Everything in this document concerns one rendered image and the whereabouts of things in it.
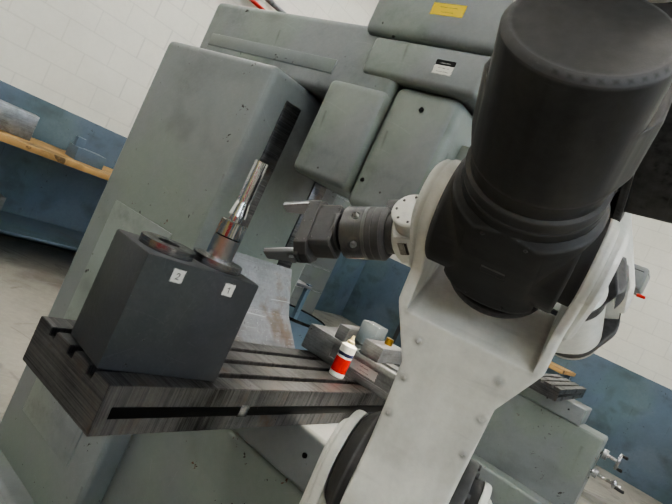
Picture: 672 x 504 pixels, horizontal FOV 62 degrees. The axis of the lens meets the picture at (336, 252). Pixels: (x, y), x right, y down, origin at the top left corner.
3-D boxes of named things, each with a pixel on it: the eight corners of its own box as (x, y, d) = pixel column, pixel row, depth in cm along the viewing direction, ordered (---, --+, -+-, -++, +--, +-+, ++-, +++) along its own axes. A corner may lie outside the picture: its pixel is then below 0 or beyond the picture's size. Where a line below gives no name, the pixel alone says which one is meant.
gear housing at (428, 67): (507, 140, 139) (525, 103, 139) (474, 96, 120) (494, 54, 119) (401, 111, 159) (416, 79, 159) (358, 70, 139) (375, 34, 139)
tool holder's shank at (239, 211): (238, 222, 98) (265, 164, 97) (246, 226, 95) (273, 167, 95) (223, 216, 96) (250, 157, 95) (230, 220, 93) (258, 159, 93)
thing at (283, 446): (401, 492, 140) (421, 449, 139) (323, 515, 111) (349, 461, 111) (271, 391, 169) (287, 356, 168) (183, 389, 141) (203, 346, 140)
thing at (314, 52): (421, 142, 152) (452, 75, 151) (382, 106, 134) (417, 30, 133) (239, 87, 199) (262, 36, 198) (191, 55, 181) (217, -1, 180)
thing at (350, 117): (389, 216, 154) (429, 130, 153) (342, 188, 134) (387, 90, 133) (339, 195, 165) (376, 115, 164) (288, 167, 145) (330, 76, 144)
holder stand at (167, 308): (215, 383, 97) (263, 279, 96) (96, 369, 80) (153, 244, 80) (183, 351, 105) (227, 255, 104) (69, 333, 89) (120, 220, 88)
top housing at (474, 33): (562, 113, 134) (592, 51, 134) (535, 58, 113) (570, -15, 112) (406, 78, 162) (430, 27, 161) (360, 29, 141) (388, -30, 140)
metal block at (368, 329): (379, 349, 151) (388, 329, 151) (369, 348, 146) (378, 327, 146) (364, 340, 154) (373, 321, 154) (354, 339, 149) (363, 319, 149)
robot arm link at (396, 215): (371, 270, 92) (438, 275, 88) (354, 230, 84) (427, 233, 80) (386, 218, 99) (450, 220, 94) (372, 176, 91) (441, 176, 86)
